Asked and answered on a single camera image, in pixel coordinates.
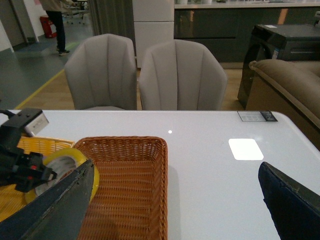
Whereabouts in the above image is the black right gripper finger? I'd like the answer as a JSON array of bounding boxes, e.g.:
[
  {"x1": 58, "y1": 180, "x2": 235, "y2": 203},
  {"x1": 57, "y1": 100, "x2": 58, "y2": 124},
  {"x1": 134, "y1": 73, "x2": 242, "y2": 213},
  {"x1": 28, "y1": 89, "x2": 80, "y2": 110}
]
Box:
[{"x1": 258, "y1": 161, "x2": 320, "y2": 240}]

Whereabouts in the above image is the other arm black gripper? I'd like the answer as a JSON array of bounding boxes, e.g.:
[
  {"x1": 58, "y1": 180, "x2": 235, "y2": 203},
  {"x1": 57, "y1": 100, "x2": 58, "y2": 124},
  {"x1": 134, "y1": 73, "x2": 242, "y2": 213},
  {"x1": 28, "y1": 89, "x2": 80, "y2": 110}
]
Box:
[{"x1": 0, "y1": 126, "x2": 95, "y2": 240}]

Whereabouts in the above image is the yellow tape roll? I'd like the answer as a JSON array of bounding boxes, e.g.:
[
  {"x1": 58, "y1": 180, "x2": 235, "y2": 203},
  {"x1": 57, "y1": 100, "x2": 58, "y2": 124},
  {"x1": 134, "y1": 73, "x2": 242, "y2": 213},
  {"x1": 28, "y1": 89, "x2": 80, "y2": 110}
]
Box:
[{"x1": 24, "y1": 148, "x2": 88, "y2": 204}]

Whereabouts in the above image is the brown wicker basket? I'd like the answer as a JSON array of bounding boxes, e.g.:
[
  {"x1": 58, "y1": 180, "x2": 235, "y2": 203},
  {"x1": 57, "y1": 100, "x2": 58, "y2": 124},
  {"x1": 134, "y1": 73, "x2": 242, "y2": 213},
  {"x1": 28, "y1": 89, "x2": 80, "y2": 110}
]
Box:
[{"x1": 75, "y1": 136, "x2": 168, "y2": 240}]

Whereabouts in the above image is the yellow wicker basket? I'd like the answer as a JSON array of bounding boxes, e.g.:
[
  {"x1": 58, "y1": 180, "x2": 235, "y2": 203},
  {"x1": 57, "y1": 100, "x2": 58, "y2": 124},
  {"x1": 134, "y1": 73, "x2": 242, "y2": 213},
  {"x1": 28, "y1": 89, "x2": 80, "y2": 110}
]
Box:
[{"x1": 0, "y1": 136, "x2": 75, "y2": 221}]

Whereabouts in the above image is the black white table label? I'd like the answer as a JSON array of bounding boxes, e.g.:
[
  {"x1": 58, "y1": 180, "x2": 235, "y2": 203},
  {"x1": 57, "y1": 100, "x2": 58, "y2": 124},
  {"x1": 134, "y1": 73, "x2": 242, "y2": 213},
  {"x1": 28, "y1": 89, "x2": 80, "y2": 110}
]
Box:
[{"x1": 237, "y1": 111, "x2": 278, "y2": 122}]

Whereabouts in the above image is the beige sofa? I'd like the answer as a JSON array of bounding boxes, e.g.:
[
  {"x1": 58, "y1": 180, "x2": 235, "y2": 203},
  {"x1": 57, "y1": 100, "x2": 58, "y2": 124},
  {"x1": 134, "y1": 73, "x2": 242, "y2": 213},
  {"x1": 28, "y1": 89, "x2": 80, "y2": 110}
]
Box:
[{"x1": 245, "y1": 59, "x2": 320, "y2": 148}]

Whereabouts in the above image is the left grey upholstered chair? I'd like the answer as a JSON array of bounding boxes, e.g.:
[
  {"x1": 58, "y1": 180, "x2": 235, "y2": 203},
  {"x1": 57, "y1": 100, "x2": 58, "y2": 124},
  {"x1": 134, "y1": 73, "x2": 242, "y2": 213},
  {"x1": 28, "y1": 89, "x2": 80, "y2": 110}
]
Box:
[{"x1": 64, "y1": 33, "x2": 137, "y2": 111}]

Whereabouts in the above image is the grey upholstered chair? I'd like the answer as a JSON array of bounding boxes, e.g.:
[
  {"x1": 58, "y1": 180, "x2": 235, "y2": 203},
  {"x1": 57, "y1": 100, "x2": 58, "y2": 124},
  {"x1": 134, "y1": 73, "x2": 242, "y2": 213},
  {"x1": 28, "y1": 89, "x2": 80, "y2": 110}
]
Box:
[
  {"x1": 64, "y1": 33, "x2": 137, "y2": 111},
  {"x1": 138, "y1": 39, "x2": 228, "y2": 111}
]

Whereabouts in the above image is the black appliance cabinet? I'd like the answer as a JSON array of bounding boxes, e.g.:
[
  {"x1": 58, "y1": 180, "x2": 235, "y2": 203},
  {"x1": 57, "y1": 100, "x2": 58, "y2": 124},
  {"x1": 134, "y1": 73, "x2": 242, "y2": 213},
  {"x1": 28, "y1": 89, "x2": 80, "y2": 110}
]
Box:
[{"x1": 237, "y1": 24, "x2": 320, "y2": 108}]

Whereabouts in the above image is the right grey upholstered chair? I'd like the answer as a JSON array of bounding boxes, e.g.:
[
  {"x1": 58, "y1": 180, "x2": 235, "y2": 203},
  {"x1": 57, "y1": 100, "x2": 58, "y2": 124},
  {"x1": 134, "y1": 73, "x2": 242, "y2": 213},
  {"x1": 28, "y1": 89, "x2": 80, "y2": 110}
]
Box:
[{"x1": 138, "y1": 39, "x2": 228, "y2": 111}]

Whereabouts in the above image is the walking person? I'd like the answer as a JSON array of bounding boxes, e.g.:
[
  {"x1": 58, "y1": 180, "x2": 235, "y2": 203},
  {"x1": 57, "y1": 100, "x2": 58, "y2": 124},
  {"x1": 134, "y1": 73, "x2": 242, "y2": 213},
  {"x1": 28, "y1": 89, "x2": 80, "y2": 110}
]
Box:
[{"x1": 40, "y1": 0, "x2": 76, "y2": 56}]

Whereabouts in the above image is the grey curtain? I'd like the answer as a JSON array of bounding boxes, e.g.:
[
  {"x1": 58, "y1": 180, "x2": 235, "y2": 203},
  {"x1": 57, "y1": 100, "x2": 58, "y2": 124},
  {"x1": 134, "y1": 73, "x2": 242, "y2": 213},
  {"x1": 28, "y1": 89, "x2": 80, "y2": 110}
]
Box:
[{"x1": 87, "y1": 0, "x2": 135, "y2": 42}]

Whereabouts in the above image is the dark kitchen counter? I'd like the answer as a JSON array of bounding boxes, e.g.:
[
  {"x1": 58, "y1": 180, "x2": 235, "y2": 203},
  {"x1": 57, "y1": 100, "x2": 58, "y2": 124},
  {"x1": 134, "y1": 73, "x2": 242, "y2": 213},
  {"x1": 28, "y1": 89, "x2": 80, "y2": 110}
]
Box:
[{"x1": 174, "y1": 0, "x2": 320, "y2": 63}]

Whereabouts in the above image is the white refrigerator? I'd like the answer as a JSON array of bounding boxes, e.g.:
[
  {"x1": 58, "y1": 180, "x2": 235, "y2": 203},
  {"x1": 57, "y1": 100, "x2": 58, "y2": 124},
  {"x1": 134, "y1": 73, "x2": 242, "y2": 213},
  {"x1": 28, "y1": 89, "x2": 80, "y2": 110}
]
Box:
[{"x1": 132, "y1": 0, "x2": 175, "y2": 68}]

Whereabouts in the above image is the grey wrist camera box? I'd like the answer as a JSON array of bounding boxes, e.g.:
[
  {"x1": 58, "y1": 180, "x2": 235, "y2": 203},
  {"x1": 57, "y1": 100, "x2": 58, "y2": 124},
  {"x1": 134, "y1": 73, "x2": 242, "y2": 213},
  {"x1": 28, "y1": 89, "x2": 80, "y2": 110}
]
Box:
[{"x1": 0, "y1": 108, "x2": 49, "y2": 137}]

